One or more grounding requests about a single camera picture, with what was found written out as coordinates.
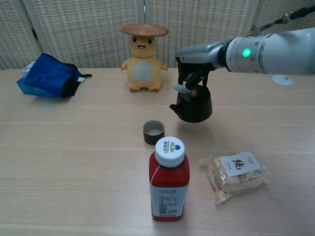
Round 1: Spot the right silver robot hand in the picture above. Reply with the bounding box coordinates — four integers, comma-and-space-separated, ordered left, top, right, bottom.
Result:
173, 40, 228, 93

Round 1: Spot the black teapot with handle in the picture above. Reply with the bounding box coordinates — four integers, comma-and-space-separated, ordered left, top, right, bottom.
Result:
169, 85, 213, 123

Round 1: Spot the yellow cartoon toy figure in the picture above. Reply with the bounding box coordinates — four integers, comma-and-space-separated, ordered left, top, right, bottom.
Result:
120, 34, 168, 92

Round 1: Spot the brown woven straw hat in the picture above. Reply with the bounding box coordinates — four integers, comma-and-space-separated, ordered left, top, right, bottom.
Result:
119, 23, 170, 38

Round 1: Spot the white round table grommet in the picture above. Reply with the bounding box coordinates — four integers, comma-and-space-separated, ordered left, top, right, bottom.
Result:
271, 74, 295, 86

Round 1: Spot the dark green teacup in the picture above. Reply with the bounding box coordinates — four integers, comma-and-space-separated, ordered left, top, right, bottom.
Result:
143, 119, 165, 146

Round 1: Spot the white woven folding screen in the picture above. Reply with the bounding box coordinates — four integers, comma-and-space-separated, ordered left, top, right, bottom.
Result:
0, 0, 315, 71

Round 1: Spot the red juice bottle white cap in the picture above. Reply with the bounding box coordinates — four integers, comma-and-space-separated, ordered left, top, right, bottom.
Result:
148, 136, 190, 222

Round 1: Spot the clear bag of bread snack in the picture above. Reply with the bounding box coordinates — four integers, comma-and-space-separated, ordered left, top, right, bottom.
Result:
199, 151, 271, 207

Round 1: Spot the blue and black pouch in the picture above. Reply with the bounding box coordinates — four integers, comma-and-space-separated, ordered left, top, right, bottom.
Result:
24, 53, 93, 99

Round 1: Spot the small white packet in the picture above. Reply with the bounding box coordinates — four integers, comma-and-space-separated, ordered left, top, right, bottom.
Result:
21, 61, 36, 77

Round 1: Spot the light blue box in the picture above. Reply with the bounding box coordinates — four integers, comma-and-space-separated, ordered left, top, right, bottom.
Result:
16, 76, 60, 98

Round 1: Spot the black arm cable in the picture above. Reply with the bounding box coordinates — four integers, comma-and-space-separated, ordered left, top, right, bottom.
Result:
251, 4, 315, 34

